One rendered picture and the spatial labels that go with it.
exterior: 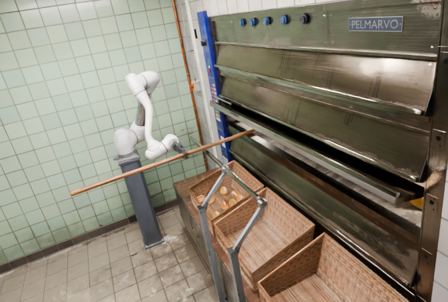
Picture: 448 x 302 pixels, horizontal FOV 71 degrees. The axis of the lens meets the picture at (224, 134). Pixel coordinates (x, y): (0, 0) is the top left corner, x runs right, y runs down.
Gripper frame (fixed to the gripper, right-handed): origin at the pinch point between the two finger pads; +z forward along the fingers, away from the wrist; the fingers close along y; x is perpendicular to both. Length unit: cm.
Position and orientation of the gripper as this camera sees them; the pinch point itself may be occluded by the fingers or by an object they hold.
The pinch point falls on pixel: (185, 154)
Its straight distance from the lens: 235.3
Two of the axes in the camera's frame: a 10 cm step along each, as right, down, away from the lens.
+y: 1.5, 9.1, 3.7
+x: -8.9, 2.9, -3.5
